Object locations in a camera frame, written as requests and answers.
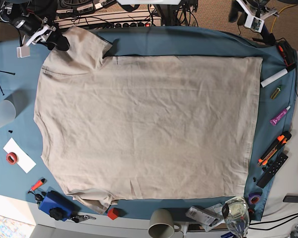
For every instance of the black gripper body screen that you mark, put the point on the black gripper body screen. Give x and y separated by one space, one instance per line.
57 41
237 13

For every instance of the beige T-shirt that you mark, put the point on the beige T-shirt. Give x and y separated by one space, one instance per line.
145 127

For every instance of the black orange tool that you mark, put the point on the black orange tool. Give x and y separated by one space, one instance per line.
287 54

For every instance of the frosted plastic cup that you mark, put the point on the frosted plastic cup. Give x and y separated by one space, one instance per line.
7 111

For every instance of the yellow green battery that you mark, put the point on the yellow green battery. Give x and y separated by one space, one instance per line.
276 92

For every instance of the purple tube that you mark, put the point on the purple tube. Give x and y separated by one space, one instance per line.
279 116

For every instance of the red tape roll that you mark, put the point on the red tape roll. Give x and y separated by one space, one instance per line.
12 158

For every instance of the white paper sheet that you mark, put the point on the white paper sheet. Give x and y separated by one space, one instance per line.
24 161

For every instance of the orange black utility knife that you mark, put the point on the orange black utility knife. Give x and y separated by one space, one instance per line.
275 146

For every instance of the blue table cloth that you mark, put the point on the blue table cloth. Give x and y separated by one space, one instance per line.
21 85

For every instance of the orange marker pen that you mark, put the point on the orange marker pen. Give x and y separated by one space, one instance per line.
37 185

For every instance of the black remote control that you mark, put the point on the black remote control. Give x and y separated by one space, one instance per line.
272 170

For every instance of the blue box with knob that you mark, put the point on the blue box with knob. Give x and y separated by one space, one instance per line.
56 206

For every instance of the key bunch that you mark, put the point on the key bunch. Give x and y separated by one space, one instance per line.
81 218

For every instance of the red cube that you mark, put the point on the red cube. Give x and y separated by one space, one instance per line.
113 213

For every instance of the purple tape roll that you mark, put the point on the purple tape roll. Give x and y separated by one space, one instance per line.
254 197

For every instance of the black power adapter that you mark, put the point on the black power adapter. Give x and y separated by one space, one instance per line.
291 198

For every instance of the clear wine glass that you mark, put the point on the clear wine glass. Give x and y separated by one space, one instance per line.
236 216

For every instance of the grey ceramic mug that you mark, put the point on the grey ceramic mug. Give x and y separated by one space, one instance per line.
161 224

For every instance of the packaged white device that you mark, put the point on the packaged white device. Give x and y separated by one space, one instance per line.
202 216

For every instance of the white wrist camera screen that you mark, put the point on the white wrist camera screen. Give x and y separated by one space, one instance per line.
23 52
254 23

